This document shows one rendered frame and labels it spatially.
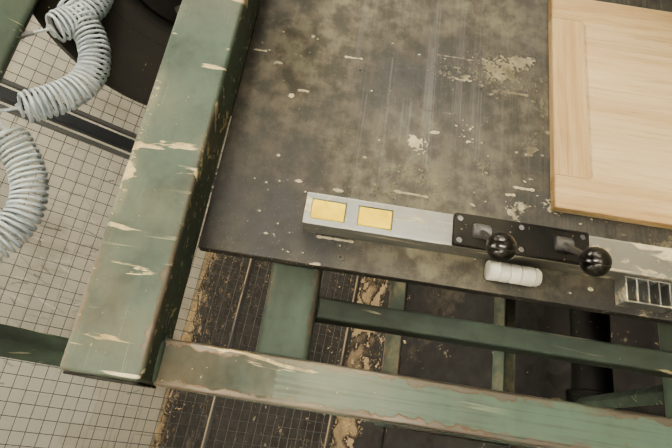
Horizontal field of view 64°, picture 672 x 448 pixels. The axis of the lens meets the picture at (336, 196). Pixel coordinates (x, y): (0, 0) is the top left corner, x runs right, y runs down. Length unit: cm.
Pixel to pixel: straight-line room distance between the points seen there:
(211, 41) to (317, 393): 54
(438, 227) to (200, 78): 42
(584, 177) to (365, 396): 49
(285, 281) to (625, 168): 58
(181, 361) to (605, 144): 74
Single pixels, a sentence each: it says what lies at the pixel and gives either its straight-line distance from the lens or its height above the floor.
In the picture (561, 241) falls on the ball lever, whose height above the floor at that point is 139.
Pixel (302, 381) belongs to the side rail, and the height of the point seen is 165.
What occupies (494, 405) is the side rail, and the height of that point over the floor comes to 145.
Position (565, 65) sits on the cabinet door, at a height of 133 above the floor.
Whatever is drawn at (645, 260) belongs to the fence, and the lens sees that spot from 91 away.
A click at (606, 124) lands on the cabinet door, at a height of 128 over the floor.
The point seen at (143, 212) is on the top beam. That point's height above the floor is 188.
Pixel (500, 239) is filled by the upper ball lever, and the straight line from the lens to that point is 69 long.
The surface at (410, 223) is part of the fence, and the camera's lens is 80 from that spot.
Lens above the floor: 206
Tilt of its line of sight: 32 degrees down
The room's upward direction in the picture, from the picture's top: 66 degrees counter-clockwise
